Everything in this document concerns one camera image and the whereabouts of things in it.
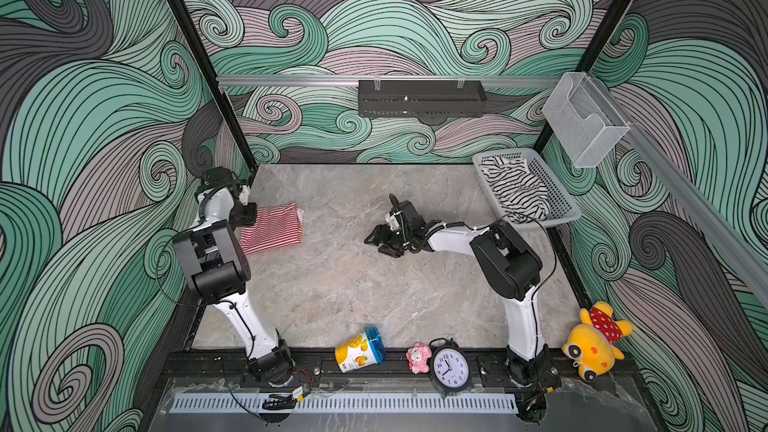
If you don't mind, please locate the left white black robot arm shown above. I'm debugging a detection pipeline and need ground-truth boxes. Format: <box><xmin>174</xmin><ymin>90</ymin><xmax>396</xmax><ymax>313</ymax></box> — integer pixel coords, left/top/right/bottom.
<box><xmin>172</xmin><ymin>167</ymin><xmax>294</xmax><ymax>385</ymax></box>

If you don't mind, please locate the black metal wall shelf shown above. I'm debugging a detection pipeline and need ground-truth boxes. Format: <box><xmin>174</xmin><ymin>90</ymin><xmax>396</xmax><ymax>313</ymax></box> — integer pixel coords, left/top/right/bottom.
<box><xmin>357</xmin><ymin>79</ymin><xmax>487</xmax><ymax>121</ymax></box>

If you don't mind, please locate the white slotted cable duct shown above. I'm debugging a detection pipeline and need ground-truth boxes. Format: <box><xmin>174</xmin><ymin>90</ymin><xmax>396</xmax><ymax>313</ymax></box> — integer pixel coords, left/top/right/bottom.
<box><xmin>169</xmin><ymin>392</ymin><xmax>518</xmax><ymax>415</ymax></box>

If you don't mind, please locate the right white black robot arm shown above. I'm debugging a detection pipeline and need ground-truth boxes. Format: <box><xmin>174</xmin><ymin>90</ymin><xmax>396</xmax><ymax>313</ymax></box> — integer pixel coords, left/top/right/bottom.
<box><xmin>364</xmin><ymin>196</ymin><xmax>546</xmax><ymax>385</ymax></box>

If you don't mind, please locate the yellow plush toy red shirt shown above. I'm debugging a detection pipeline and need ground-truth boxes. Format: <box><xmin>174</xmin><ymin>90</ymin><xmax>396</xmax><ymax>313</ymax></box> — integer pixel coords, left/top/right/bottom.
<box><xmin>561</xmin><ymin>301</ymin><xmax>633</xmax><ymax>382</ymax></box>

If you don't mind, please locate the aluminium right wall rail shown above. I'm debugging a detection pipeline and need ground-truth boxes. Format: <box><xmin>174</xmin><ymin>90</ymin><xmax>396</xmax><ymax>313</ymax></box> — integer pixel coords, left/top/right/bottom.
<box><xmin>597</xmin><ymin>80</ymin><xmax>767</xmax><ymax>303</ymax></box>

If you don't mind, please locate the yellow blue snack cup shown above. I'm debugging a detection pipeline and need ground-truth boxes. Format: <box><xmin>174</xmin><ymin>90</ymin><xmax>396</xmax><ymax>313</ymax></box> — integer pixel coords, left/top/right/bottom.
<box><xmin>334</xmin><ymin>327</ymin><xmax>386</xmax><ymax>373</ymax></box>

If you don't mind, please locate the red white striped tank top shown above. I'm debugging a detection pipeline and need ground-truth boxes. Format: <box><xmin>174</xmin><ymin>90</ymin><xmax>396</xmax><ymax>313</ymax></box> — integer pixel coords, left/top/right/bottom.
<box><xmin>240</xmin><ymin>202</ymin><xmax>303</xmax><ymax>255</ymax></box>

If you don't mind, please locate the clear plastic wall bin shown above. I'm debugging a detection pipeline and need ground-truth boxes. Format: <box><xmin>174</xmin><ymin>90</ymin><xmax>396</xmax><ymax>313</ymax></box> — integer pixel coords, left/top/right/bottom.
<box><xmin>543</xmin><ymin>72</ymin><xmax>630</xmax><ymax>169</ymax></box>

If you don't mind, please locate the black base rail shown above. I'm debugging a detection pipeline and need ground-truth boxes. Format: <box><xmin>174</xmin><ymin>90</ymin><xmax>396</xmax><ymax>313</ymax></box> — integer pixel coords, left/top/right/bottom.
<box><xmin>157</xmin><ymin>346</ymin><xmax>637</xmax><ymax>391</ymax></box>

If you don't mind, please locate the pink plush toy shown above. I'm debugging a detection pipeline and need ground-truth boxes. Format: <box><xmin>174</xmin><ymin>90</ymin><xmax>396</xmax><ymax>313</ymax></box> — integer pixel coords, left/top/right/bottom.
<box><xmin>406</xmin><ymin>342</ymin><xmax>432</xmax><ymax>374</ymax></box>

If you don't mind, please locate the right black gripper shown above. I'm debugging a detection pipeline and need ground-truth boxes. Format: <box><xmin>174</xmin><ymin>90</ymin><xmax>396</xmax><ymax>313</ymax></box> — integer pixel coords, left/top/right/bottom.
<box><xmin>361</xmin><ymin>223</ymin><xmax>412</xmax><ymax>257</ymax></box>

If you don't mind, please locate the black alarm clock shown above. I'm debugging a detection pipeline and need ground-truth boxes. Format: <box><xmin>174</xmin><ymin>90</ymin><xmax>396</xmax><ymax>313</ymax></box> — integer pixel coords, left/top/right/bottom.
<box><xmin>429</xmin><ymin>337</ymin><xmax>471</xmax><ymax>398</ymax></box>

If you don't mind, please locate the black white zebra tank top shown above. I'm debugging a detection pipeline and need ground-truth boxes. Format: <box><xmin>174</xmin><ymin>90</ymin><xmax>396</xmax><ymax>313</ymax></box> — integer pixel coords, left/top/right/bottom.
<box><xmin>480</xmin><ymin>156</ymin><xmax>551</xmax><ymax>222</ymax></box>

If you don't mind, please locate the aluminium back wall rail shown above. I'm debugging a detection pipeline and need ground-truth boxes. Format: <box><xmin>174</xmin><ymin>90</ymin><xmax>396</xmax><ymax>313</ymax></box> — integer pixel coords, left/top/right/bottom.
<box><xmin>216</xmin><ymin>74</ymin><xmax>560</xmax><ymax>88</ymax></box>

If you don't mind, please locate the aluminium wall rail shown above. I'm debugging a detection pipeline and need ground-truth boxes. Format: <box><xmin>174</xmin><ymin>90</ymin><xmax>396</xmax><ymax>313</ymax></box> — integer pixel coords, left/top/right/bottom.
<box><xmin>216</xmin><ymin>74</ymin><xmax>560</xmax><ymax>88</ymax></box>
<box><xmin>597</xmin><ymin>80</ymin><xmax>767</xmax><ymax>303</ymax></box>

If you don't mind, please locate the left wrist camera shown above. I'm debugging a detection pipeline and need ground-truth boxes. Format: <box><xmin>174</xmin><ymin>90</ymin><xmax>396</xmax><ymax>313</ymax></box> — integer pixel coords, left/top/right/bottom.
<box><xmin>238</xmin><ymin>184</ymin><xmax>250</xmax><ymax>205</ymax></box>

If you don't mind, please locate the grey plastic laundry basket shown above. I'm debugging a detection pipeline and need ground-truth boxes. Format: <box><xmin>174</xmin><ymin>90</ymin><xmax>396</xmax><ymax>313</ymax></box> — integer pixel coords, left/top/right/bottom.
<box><xmin>472</xmin><ymin>148</ymin><xmax>582</xmax><ymax>229</ymax></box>

